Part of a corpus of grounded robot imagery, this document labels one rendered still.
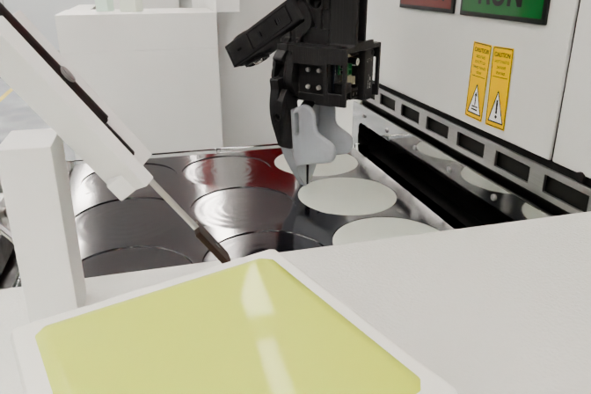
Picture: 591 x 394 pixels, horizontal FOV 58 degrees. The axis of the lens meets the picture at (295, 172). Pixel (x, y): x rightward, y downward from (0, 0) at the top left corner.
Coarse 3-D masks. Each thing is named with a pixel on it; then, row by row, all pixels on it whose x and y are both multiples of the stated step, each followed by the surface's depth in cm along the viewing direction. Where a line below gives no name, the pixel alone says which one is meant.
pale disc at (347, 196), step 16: (304, 192) 56; (320, 192) 56; (336, 192) 56; (352, 192) 56; (368, 192) 56; (384, 192) 56; (320, 208) 52; (336, 208) 52; (352, 208) 52; (368, 208) 52; (384, 208) 52
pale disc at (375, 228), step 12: (348, 228) 48; (360, 228) 48; (372, 228) 48; (384, 228) 48; (396, 228) 48; (408, 228) 48; (420, 228) 48; (432, 228) 48; (336, 240) 45; (348, 240) 45; (360, 240) 45
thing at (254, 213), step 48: (96, 192) 56; (144, 192) 56; (192, 192) 55; (240, 192) 56; (288, 192) 55; (96, 240) 46; (144, 240) 45; (192, 240) 45; (240, 240) 46; (288, 240) 46
